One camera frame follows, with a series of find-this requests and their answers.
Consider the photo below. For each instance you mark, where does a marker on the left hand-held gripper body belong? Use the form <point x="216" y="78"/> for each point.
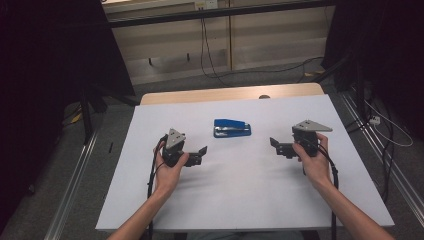
<point x="175" y="140"/>

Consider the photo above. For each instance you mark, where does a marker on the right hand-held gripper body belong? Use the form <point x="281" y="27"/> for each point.
<point x="308" y="136"/>

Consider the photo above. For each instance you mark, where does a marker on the blue stapler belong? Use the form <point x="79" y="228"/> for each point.
<point x="231" y="128"/>

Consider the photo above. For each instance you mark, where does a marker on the person's right hand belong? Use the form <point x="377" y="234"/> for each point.
<point x="316" y="168"/>

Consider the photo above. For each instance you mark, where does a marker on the person's left hand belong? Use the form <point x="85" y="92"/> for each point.
<point x="166" y="178"/>

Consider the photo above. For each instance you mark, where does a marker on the round table grommet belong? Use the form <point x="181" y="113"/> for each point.
<point x="264" y="97"/>

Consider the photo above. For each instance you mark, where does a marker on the wooden table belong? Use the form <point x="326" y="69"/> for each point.
<point x="200" y="95"/>

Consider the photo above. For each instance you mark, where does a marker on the white table mat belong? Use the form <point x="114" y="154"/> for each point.
<point x="240" y="193"/>

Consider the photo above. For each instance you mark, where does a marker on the yellow floor tape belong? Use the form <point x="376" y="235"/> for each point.
<point x="76" y="117"/>
<point x="315" y="73"/>

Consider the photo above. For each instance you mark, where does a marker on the small black stick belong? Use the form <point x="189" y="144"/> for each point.
<point x="110" y="147"/>

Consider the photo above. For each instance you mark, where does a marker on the black metal stand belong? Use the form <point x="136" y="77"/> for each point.
<point x="87" y="123"/>
<point x="359" y="93"/>

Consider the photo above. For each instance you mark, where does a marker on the white power adapter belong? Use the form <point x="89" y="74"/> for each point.
<point x="375" y="120"/>

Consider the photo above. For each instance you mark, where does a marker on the person's grey lap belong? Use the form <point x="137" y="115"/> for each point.
<point x="240" y="236"/>

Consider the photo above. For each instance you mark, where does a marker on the black curtain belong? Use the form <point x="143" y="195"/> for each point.
<point x="393" y="50"/>
<point x="40" y="66"/>

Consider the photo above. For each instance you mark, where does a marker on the black horizontal bar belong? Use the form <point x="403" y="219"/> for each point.
<point x="213" y="13"/>

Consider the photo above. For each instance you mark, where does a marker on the aluminium floor rail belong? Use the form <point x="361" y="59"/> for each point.
<point x="400" y="180"/>
<point x="71" y="190"/>

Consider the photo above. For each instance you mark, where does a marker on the white wall socket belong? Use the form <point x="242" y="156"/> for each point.
<point x="206" y="4"/>

